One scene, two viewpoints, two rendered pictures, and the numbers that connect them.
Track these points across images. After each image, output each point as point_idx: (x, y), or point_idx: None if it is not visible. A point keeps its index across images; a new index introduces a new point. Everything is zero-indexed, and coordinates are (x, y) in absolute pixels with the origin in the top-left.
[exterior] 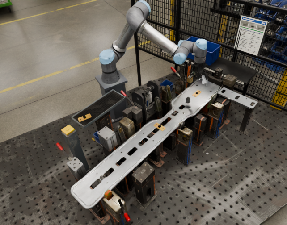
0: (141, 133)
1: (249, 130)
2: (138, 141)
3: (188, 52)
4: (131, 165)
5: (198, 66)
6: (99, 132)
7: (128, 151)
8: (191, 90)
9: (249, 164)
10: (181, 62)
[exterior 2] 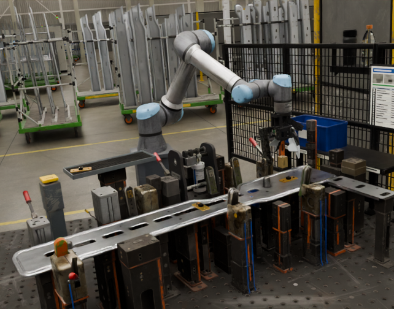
0: (167, 211)
1: None
2: (155, 217)
3: (258, 89)
4: (125, 240)
5: (280, 118)
6: (94, 189)
7: (131, 225)
8: (280, 176)
9: (376, 308)
10: (243, 99)
